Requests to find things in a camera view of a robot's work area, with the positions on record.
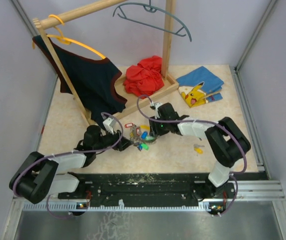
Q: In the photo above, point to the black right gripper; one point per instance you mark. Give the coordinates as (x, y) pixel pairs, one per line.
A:
(155, 131)

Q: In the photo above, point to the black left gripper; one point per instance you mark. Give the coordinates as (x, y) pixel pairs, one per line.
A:
(122, 144)

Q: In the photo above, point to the steel key organizer yellow handle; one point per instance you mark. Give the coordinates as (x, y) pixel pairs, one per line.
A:
(135, 136)

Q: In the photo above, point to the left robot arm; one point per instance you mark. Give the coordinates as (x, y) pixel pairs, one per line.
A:
(35, 182)

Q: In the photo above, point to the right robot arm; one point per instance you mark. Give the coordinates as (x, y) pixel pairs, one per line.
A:
(227, 141)

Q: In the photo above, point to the blue key tag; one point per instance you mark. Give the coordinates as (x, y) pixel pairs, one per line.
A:
(144, 135)

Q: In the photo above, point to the red key tag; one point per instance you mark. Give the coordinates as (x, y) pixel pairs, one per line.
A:
(129, 125)

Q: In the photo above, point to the wooden clothes rack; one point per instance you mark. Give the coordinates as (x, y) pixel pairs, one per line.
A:
(44, 42)

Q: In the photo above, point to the small yellow tag key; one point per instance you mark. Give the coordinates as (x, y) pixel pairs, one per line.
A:
(198, 148)

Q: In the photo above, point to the red crumpled cloth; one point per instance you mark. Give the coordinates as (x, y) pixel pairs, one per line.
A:
(145, 77)

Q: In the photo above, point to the blue pikachu cloth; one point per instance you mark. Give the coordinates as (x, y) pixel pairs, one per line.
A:
(200, 87)

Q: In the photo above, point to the dark navy tank top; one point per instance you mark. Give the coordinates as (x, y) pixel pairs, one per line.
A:
(94, 82)

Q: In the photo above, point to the grey-blue clothes hanger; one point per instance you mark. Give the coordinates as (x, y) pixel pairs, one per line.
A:
(147, 14)

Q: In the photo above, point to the green key tag on ring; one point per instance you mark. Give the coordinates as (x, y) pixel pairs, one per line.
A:
(145, 146)

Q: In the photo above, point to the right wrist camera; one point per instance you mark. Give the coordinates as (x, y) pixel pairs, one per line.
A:
(155, 106)

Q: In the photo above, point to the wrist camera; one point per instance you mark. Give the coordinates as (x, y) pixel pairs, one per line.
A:
(155, 106)
(109, 124)

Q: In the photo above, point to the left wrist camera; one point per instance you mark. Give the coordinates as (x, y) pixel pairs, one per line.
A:
(109, 124)

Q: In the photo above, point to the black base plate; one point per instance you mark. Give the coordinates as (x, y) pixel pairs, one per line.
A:
(146, 190)

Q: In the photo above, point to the white slotted cable duct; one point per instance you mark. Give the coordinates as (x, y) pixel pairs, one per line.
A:
(61, 206)

